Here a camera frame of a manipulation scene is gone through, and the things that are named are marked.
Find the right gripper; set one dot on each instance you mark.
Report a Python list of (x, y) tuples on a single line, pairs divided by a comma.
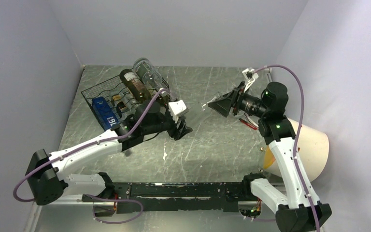
[(222, 105)]

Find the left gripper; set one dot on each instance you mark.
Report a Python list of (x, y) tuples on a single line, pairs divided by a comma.
[(177, 132)]

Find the tall dark wine bottle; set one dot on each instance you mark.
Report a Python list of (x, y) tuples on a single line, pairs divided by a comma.
[(136, 87)]

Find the square black-capped liquor bottle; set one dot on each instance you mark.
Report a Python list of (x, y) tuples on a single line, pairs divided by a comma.
[(119, 105)]

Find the clear round silver-capped bottle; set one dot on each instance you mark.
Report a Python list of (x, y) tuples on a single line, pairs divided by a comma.
[(149, 74)]

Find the blue liquid glass bottle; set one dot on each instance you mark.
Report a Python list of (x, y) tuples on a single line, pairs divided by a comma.
[(104, 113)]

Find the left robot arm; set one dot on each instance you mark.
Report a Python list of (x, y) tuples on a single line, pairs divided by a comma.
[(51, 176)]

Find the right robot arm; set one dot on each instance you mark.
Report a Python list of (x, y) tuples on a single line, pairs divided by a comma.
[(300, 209)]

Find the clear bottle red label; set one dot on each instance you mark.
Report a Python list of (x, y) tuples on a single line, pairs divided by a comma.
[(250, 123)]

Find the cream drum orange lid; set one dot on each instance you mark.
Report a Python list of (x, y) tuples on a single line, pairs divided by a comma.
[(313, 148)]

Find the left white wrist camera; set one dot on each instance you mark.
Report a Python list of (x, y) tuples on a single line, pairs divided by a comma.
[(177, 109)]

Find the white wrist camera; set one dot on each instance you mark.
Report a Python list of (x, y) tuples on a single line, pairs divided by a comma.
[(177, 109), (250, 77)]

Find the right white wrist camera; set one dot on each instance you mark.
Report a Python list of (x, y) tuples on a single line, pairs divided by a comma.
[(250, 77)]

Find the black wire wine rack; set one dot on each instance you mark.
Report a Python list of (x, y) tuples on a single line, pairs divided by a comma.
[(107, 89)]

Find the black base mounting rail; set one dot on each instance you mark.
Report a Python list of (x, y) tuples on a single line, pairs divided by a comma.
[(154, 197)]

